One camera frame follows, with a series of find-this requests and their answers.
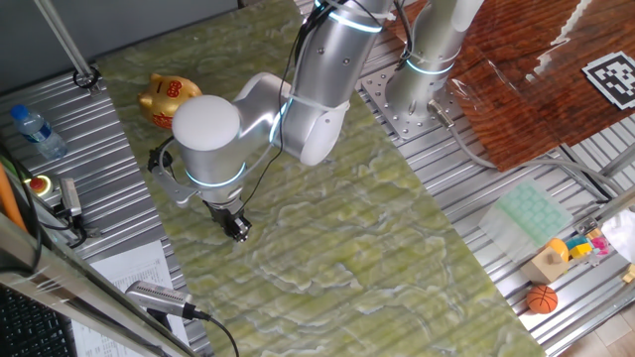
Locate black camera cable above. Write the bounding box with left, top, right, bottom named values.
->
left=190, top=306, right=241, bottom=357

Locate aluminium frame beam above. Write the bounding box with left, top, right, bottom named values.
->
left=0, top=212, right=199, bottom=357

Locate white plastic bag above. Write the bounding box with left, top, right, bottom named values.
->
left=600, top=207, right=635, bottom=264

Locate black thick loose cable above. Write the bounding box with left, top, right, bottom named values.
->
left=0, top=143, right=45, bottom=274

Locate small orange basketball toy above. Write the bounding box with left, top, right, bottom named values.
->
left=525, top=284, right=560, bottom=315

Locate small wooden block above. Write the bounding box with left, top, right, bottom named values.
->
left=519, top=246, right=571, bottom=286

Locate aluminium frame bar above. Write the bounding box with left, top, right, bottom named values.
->
left=597, top=143, right=635, bottom=179
left=577, top=186, right=635, bottom=234

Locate golden piggy bank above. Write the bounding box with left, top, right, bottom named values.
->
left=137, top=72, right=203, bottom=131

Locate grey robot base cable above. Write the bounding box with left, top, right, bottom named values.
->
left=427, top=98, right=627, bottom=199

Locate pink toy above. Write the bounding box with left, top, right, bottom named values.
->
left=589, top=236, right=611, bottom=257

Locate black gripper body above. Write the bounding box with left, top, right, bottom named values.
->
left=205, top=196, right=248, bottom=234

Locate aluminium frame bracket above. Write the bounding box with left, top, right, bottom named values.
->
left=33, top=0, right=100, bottom=93

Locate red emergency stop button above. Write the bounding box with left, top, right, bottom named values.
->
left=23, top=174, right=54, bottom=198

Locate printed white paper sheet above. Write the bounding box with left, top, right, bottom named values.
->
left=70, top=239, right=191, bottom=357

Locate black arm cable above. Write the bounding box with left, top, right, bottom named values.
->
left=240, top=0, right=338, bottom=209

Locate black keyboard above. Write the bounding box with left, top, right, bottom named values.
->
left=0, top=285, right=78, bottom=357

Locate translucent green grid tray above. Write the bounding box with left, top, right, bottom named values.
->
left=477, top=178, right=575, bottom=264

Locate orange rod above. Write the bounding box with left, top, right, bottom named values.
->
left=0, top=163, right=29, bottom=234

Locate teal and yellow toy block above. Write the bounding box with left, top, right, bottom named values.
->
left=565, top=235, right=594, bottom=260

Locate clear plastic water bottle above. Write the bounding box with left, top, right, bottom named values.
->
left=9, top=103, right=69, bottom=162

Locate green marble pattern mat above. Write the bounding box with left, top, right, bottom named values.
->
left=96, top=0, right=547, bottom=357

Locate silver camera on stand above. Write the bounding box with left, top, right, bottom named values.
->
left=123, top=280, right=194, bottom=321

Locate black white marker tag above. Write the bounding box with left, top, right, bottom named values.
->
left=580, top=51, right=635, bottom=111

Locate black strap ring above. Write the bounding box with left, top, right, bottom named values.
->
left=72, top=66, right=103, bottom=91

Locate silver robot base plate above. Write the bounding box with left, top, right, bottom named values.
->
left=360, top=66, right=465, bottom=142

